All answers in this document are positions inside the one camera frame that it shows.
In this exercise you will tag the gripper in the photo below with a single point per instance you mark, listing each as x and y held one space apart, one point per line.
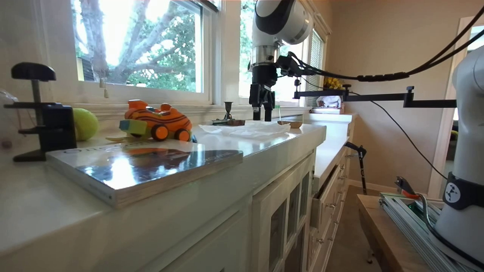
263 77

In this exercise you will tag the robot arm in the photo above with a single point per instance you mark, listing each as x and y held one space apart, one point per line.
467 158

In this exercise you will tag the white paper towel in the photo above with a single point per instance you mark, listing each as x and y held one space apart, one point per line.
245 129

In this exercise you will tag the small wooden bowl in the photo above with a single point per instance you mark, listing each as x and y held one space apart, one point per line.
290 124

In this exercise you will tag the dark flat metal piece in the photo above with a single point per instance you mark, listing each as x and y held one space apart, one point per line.
230 122

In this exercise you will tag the small metal candle holder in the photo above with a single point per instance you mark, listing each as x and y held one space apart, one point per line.
228 110

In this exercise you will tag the window with blinds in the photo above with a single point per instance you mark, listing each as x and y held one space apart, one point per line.
302 64

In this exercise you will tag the yellow flowers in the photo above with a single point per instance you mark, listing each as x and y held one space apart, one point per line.
332 83

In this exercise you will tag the orange striped toy car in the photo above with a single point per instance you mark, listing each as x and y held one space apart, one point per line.
159 121

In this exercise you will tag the white drawer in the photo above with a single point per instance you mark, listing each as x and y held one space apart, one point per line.
327 196

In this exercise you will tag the white glass cabinet door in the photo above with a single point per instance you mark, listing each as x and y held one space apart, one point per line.
283 219

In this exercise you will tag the glossy hardcover book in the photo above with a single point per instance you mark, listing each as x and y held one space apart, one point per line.
151 166

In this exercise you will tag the large window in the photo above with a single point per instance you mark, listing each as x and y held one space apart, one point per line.
140 45

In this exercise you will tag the orange and black clamp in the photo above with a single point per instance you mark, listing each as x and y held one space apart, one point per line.
406 187

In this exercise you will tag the yellow-green tennis ball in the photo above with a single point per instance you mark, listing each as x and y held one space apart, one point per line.
86 124

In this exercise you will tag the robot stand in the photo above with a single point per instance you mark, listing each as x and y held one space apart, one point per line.
393 234

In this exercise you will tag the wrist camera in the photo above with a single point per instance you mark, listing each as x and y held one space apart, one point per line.
289 66

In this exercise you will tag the black boom mount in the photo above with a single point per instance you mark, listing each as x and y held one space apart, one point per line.
378 97

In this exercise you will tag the white door frame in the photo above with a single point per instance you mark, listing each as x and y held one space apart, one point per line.
446 113

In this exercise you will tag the black clamp mount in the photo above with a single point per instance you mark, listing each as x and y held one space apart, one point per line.
56 124

